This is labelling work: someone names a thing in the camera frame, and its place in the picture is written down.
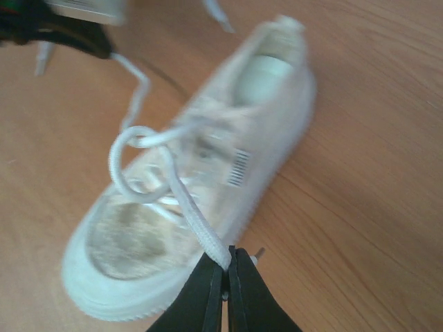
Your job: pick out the black white sneaker left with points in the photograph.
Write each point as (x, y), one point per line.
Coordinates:
(45, 47)

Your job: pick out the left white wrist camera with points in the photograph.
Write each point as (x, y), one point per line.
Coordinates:
(107, 12)

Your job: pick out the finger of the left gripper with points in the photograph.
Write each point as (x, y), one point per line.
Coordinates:
(84, 36)

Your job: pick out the beige lace platform sneaker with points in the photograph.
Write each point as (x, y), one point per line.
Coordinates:
(191, 189)

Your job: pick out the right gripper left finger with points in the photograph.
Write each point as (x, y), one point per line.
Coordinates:
(198, 307)

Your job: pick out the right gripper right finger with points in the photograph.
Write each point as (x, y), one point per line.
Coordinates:
(251, 306)

